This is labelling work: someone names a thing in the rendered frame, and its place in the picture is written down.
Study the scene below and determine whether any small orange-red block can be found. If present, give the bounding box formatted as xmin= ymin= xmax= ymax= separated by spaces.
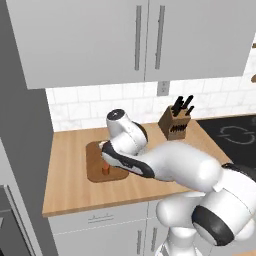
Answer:
xmin=101 ymin=160 xmax=112 ymax=176

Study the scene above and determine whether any grey wall socket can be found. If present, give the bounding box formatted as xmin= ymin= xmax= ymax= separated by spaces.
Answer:
xmin=157 ymin=80 xmax=171 ymax=97

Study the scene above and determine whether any black-handled knife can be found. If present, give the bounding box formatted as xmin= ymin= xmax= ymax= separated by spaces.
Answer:
xmin=180 ymin=94 xmax=195 ymax=114
xmin=171 ymin=95 xmax=185 ymax=118
xmin=184 ymin=105 xmax=196 ymax=117

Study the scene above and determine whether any wide grey base cupboard door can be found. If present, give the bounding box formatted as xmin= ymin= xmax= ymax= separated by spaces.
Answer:
xmin=52 ymin=219 xmax=148 ymax=256

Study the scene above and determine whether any wide grey drawer front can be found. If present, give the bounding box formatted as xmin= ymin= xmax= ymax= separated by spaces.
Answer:
xmin=47 ymin=201 xmax=150 ymax=237

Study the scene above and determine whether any grey drawer handle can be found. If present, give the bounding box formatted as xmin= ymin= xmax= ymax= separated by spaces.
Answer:
xmin=87 ymin=214 xmax=116 ymax=225

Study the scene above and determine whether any narrow grey base cupboard door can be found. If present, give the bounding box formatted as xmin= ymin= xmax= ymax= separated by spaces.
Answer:
xmin=143 ymin=217 xmax=173 ymax=256

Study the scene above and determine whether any narrow grey wall cupboard door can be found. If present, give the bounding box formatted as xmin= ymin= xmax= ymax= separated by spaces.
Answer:
xmin=144 ymin=0 xmax=256 ymax=83

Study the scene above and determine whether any dark built-in oven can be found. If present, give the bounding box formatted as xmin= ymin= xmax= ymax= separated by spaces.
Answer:
xmin=0 ymin=184 xmax=35 ymax=256

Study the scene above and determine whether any brown wooden knife block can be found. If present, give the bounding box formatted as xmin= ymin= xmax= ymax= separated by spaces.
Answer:
xmin=157 ymin=105 xmax=192 ymax=141

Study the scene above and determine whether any short grey cupboard handle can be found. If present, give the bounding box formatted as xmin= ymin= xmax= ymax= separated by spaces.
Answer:
xmin=150 ymin=227 xmax=159 ymax=253
xmin=136 ymin=229 xmax=143 ymax=256

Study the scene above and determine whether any wide grey wall cupboard door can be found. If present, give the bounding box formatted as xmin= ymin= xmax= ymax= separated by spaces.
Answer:
xmin=5 ymin=0 xmax=150 ymax=90

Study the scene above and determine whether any long grey cupboard handle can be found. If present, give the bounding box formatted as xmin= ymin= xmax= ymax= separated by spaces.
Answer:
xmin=154 ymin=4 xmax=166 ymax=71
xmin=133 ymin=4 xmax=143 ymax=72

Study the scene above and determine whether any brown wooden cutting board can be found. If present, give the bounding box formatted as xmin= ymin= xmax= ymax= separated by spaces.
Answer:
xmin=85 ymin=139 xmax=130 ymax=184

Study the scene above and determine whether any tall grey cabinet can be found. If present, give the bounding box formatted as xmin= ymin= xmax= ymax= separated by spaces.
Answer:
xmin=0 ymin=0 xmax=60 ymax=256

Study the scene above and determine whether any black hob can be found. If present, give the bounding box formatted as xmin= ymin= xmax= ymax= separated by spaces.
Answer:
xmin=196 ymin=114 xmax=256 ymax=170

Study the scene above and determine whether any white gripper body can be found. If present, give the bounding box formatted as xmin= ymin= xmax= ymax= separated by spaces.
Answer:
xmin=98 ymin=140 xmax=110 ymax=151

